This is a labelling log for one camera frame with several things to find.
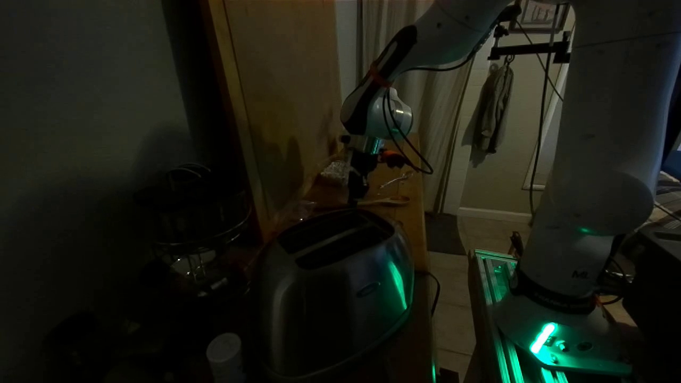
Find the black mounting bar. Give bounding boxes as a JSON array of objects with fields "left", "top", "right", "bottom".
[{"left": 486, "top": 31, "right": 584, "bottom": 68}]

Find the thin toaster power cable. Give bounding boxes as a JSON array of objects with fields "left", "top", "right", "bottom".
[{"left": 413, "top": 267, "right": 442, "bottom": 336}]

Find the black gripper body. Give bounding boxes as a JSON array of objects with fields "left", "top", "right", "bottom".
[{"left": 345, "top": 134, "right": 385, "bottom": 177}]

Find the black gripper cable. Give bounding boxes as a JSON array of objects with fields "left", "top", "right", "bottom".
[{"left": 380, "top": 88, "right": 436, "bottom": 177}]

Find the wooden back panel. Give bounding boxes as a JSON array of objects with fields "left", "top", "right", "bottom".
[{"left": 203, "top": 0, "right": 349, "bottom": 237}]

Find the white plastic cup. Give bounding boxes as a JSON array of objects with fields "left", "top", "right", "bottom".
[{"left": 203, "top": 331, "right": 247, "bottom": 383}]

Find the white sponge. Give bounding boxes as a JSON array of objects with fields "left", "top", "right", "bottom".
[{"left": 317, "top": 160, "right": 350, "bottom": 187}]

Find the metal spoon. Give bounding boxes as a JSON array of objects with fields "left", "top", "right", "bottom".
[{"left": 379, "top": 171, "right": 413, "bottom": 191}]

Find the wooden spoon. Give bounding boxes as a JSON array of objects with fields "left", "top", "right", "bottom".
[{"left": 357, "top": 197, "right": 413, "bottom": 212}]

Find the beige curtain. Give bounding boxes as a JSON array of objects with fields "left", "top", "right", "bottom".
[{"left": 357, "top": 0, "right": 469, "bottom": 136}]

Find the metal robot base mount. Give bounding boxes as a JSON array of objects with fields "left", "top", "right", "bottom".
[{"left": 466, "top": 248, "right": 641, "bottom": 383}]

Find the stainless steel toaster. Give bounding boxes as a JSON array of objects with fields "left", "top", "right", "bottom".
[{"left": 253, "top": 206, "right": 418, "bottom": 382}]

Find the hanging grey cloth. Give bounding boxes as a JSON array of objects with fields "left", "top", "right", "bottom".
[{"left": 464, "top": 65, "right": 516, "bottom": 169}]

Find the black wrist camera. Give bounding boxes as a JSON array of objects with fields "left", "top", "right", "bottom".
[{"left": 380, "top": 151, "right": 407, "bottom": 173}]

